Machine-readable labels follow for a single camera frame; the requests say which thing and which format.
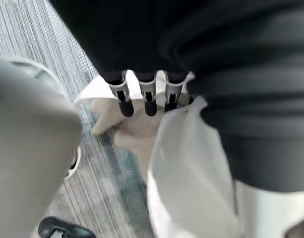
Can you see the beige bed cover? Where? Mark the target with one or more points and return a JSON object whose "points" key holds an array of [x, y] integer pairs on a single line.
{"points": [[134, 138]]}

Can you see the thin white cloth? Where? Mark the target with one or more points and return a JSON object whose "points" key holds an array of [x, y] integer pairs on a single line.
{"points": [[191, 168]]}

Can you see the dark robot foot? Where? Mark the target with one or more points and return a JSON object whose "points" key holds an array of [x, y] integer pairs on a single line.
{"points": [[60, 229]]}

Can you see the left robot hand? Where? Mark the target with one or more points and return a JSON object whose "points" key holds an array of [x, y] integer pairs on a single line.
{"points": [[191, 44]]}

